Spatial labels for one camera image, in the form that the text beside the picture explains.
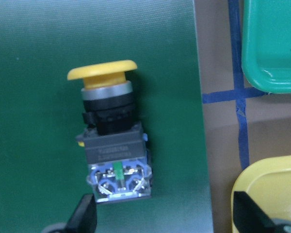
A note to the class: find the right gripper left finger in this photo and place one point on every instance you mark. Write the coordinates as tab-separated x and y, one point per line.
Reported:
83	219

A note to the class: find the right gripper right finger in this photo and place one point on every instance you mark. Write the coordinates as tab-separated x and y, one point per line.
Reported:
248	217

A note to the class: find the yellow plastic tray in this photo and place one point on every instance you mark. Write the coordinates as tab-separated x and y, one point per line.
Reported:
268	183

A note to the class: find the green plastic tray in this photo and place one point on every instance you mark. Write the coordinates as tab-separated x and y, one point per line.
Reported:
266	45

